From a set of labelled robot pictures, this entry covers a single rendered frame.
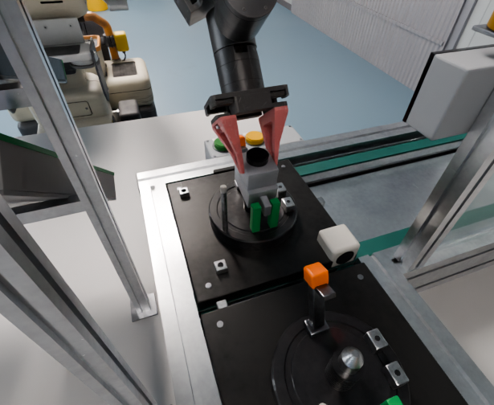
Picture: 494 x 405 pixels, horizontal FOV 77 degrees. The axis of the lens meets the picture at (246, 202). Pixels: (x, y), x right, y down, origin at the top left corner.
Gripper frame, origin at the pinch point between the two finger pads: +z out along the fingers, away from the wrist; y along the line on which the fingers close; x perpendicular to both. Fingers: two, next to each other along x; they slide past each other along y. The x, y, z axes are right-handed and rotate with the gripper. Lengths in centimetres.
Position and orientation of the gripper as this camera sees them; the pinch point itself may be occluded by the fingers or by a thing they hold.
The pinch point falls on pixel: (257, 164)
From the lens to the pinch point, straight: 42.4
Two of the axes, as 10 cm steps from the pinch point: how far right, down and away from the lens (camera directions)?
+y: 9.4, -2.3, 2.4
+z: 2.0, 9.7, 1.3
